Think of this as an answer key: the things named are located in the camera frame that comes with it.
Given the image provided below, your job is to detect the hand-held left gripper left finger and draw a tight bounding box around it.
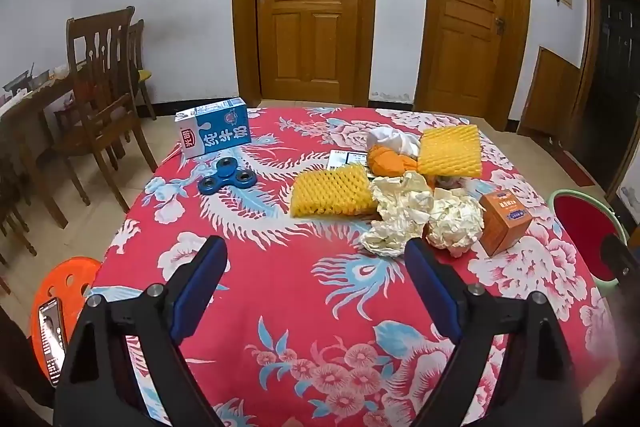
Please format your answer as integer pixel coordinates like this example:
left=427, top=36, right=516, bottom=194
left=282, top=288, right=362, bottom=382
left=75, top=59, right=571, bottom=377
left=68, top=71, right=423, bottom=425
left=54, top=235, right=231, bottom=427

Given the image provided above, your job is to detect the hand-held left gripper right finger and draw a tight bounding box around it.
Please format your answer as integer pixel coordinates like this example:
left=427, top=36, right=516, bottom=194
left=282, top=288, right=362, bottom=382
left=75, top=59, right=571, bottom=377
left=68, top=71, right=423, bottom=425
left=404, top=238, right=583, bottom=427

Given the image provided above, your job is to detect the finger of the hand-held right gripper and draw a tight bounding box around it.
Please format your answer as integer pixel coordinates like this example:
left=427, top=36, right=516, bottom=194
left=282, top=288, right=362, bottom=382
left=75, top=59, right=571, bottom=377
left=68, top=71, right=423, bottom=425
left=601, top=233, right=640, bottom=283

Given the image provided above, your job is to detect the red green plastic stool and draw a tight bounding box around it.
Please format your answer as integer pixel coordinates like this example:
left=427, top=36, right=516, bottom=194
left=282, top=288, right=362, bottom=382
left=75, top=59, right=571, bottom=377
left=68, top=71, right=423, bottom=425
left=548, top=189, right=630, bottom=285

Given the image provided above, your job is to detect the cream paper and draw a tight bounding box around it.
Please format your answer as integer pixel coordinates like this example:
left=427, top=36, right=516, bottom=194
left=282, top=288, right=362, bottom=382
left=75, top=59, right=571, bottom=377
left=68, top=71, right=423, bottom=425
left=424, top=187, right=485, bottom=257
left=360, top=171, right=435, bottom=258

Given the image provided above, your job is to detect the small orange cardboard box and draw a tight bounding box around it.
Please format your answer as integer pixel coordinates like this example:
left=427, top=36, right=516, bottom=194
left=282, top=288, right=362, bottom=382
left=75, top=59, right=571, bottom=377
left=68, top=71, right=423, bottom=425
left=479, top=190, right=533, bottom=257

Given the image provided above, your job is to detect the orange mesh bag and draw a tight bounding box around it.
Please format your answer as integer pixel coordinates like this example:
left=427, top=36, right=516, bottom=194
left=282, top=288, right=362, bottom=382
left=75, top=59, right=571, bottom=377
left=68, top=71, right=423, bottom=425
left=367, top=143, right=418, bottom=179

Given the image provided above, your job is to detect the yellow foam fruit net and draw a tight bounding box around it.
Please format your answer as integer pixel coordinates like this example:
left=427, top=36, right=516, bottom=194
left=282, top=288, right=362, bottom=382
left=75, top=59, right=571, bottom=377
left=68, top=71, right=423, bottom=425
left=290, top=165, right=379, bottom=217
left=418, top=124, right=484, bottom=179

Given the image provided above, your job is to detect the blue and white box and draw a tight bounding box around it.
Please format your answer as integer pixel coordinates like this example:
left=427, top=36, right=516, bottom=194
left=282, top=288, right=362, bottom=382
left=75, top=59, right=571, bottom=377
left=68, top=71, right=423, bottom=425
left=327, top=149, right=370, bottom=172

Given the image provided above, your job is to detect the white knotted cloth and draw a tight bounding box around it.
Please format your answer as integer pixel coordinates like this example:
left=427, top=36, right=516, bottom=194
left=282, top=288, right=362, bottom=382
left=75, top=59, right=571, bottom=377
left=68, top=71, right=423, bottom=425
left=367, top=126, right=422, bottom=156

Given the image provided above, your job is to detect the red door mat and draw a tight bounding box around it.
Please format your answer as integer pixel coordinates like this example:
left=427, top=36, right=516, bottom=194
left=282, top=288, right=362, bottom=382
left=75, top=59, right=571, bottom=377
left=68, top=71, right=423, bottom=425
left=552, top=149, right=596, bottom=188

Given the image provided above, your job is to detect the red floral tablecloth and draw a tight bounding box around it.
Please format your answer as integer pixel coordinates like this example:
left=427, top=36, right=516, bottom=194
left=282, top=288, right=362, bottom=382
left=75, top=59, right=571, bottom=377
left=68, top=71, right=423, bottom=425
left=90, top=106, right=618, bottom=427

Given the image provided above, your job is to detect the blue fidget spinner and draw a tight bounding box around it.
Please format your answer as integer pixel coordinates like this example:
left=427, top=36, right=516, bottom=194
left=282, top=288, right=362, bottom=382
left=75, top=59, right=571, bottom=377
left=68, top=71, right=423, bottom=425
left=197, top=157, right=257, bottom=194

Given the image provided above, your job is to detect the orange plastic stool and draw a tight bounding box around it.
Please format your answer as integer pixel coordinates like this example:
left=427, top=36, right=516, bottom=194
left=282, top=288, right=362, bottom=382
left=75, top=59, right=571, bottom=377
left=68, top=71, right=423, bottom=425
left=30, top=257, right=103, bottom=383

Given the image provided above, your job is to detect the blue and white milk carton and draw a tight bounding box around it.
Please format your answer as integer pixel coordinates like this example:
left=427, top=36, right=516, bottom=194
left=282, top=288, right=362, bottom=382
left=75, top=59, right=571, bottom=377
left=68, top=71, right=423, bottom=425
left=174, top=97, right=250, bottom=158

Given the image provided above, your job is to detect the smartphone with lit screen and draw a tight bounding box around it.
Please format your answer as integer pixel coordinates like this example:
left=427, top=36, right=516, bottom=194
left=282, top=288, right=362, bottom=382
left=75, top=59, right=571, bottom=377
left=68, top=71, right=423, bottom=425
left=38, top=298, right=68, bottom=388

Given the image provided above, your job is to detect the dark wooden dining chair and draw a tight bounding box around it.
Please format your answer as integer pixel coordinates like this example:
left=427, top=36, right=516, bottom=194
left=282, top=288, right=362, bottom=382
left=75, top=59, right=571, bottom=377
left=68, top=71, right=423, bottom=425
left=127, top=19, right=157, bottom=120
left=50, top=6, right=158, bottom=212
left=0, top=157, right=38, bottom=268

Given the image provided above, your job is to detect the dark wooden dining table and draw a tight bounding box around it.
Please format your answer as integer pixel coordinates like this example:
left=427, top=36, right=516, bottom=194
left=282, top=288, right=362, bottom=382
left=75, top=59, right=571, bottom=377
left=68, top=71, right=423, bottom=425
left=0, top=77, right=91, bottom=228

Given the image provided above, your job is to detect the wooden panel door with latch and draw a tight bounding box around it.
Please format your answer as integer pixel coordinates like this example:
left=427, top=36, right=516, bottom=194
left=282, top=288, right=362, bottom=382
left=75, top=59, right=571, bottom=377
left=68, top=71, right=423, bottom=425
left=414, top=0, right=532, bottom=132

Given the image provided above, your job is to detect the dark door with wooden frame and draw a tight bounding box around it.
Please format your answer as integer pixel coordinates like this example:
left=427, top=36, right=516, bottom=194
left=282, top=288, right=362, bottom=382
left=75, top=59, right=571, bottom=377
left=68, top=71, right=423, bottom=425
left=570, top=0, right=640, bottom=208

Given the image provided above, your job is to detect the low wooden wall panel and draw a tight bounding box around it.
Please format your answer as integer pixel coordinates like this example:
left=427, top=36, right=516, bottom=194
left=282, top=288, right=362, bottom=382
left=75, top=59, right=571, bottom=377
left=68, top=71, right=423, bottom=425
left=516, top=47, right=583, bottom=138

